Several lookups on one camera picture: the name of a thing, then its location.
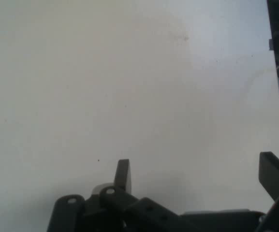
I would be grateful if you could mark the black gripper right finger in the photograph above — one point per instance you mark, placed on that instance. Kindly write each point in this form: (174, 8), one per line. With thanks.
(272, 174)

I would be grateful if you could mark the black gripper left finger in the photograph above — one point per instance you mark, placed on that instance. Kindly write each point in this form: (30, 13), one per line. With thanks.
(123, 176)

